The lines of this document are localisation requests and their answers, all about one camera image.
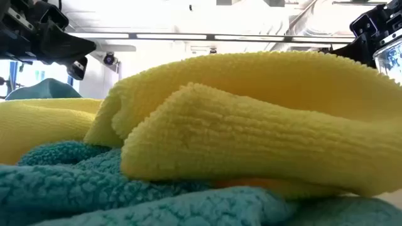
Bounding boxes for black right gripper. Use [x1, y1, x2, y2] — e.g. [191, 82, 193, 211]
[320, 0, 402, 69]

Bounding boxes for overhead horizontal frame bar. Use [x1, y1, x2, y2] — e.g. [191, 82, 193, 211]
[67, 31, 357, 44]

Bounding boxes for teal microfiber towel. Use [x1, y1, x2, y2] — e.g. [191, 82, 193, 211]
[0, 140, 402, 226]
[4, 77, 83, 101]

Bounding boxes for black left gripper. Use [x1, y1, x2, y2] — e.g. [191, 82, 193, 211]
[0, 0, 97, 82]

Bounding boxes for small black round fixture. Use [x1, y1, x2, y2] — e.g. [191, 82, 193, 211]
[103, 52, 116, 66]

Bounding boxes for yellow microfiber towel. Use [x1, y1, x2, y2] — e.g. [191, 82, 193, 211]
[0, 97, 104, 166]
[84, 50, 402, 200]

